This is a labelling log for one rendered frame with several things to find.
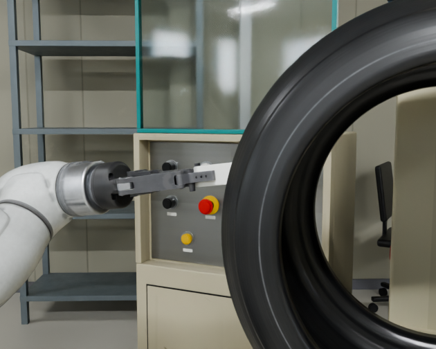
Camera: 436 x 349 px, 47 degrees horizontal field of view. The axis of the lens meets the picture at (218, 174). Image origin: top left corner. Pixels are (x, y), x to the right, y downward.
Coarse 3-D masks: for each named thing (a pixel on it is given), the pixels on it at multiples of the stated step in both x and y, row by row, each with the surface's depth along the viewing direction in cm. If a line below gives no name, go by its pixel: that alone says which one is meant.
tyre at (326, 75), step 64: (320, 64) 54; (384, 64) 51; (256, 128) 58; (320, 128) 54; (256, 192) 56; (256, 256) 57; (320, 256) 81; (256, 320) 58; (320, 320) 80; (384, 320) 80
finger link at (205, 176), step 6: (180, 174) 71; (186, 174) 72; (192, 174) 72; (198, 174) 72; (204, 174) 71; (210, 174) 71; (180, 180) 71; (186, 180) 72; (192, 180) 72; (198, 180) 72; (204, 180) 71; (210, 180) 71
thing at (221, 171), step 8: (200, 168) 73; (208, 168) 72; (216, 168) 72; (224, 168) 71; (216, 176) 72; (224, 176) 71; (200, 184) 73; (208, 184) 72; (216, 184) 72; (224, 184) 72
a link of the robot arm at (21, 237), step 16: (0, 208) 76; (16, 208) 76; (0, 224) 72; (16, 224) 74; (32, 224) 75; (0, 240) 71; (16, 240) 72; (32, 240) 74; (48, 240) 79; (0, 256) 70; (16, 256) 71; (32, 256) 74; (0, 272) 69; (16, 272) 71; (32, 272) 76; (0, 288) 69; (16, 288) 72; (0, 304) 70
